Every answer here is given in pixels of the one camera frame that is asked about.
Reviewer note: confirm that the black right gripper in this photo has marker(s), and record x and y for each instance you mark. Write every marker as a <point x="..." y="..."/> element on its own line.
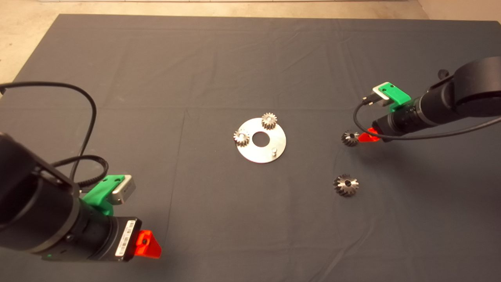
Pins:
<point x="403" y="121"/>

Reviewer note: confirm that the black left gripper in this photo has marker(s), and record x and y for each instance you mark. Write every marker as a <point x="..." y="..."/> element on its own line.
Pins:
<point x="101" y="239"/>

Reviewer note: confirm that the large steel gear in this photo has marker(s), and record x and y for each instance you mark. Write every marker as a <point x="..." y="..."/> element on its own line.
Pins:
<point x="346" y="185"/>

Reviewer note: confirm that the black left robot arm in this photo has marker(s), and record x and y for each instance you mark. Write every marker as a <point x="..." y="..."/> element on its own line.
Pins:
<point x="23" y="203"/>

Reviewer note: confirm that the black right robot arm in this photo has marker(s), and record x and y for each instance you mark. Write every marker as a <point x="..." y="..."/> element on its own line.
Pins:
<point x="469" y="90"/>

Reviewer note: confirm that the small dark steel gear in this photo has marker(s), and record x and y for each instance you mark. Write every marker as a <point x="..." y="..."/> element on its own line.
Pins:
<point x="349" y="138"/>

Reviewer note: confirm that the round metal plate with hole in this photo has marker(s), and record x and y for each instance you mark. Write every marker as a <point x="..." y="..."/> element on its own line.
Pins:
<point x="250" y="152"/>

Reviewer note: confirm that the dark grey table cloth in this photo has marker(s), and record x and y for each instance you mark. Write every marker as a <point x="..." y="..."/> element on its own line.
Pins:
<point x="250" y="58"/>

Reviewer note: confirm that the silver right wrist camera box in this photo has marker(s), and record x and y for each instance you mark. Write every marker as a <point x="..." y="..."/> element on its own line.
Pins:
<point x="380" y="96"/>

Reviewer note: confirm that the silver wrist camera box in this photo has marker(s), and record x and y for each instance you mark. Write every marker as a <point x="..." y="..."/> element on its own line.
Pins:
<point x="124" y="190"/>
<point x="380" y="96"/>

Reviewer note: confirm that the green right wrist camera mount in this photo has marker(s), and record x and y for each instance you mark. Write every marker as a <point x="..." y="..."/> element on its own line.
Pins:
<point x="397" y="96"/>

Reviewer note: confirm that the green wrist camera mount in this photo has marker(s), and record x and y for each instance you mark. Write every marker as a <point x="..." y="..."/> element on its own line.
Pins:
<point x="100" y="194"/>
<point x="397" y="96"/>

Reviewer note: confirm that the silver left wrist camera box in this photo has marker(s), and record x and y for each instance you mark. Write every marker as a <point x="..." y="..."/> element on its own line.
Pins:
<point x="124" y="190"/>

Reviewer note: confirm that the green left wrist camera mount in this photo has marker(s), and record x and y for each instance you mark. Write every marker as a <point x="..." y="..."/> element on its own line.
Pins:
<point x="100" y="194"/>

